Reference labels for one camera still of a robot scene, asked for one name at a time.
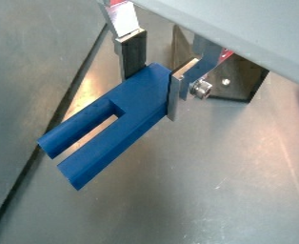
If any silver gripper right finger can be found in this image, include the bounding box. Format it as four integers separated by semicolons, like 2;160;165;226
166;33;231;121

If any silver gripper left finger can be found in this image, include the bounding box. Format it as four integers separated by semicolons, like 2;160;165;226
95;0;147;80

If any black curved regrasp stand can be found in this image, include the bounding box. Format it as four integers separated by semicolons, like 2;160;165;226
170;25;269;103

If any blue slotted square-circle block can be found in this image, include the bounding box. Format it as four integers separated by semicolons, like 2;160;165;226
38;63;170;189

